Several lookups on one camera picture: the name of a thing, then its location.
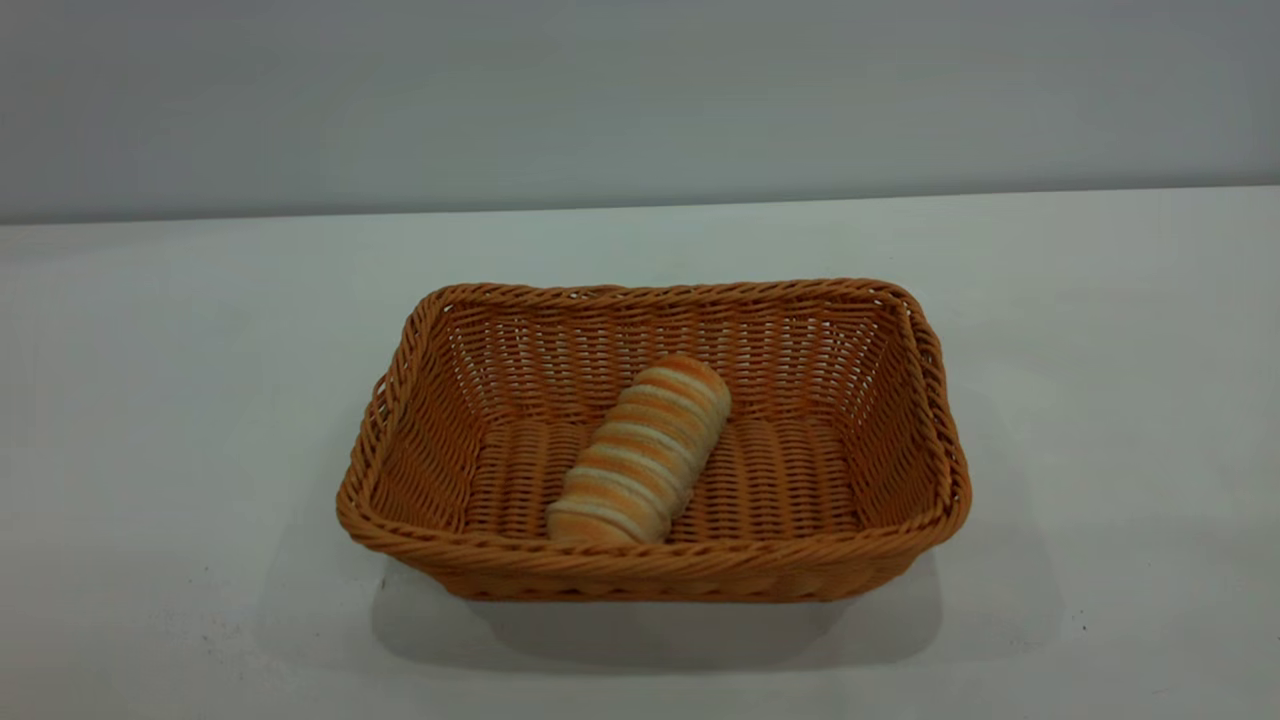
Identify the striped bread roll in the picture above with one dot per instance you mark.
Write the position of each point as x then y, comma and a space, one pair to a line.
640, 450

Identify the orange woven wicker basket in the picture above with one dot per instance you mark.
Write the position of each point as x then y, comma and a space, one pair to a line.
800, 480

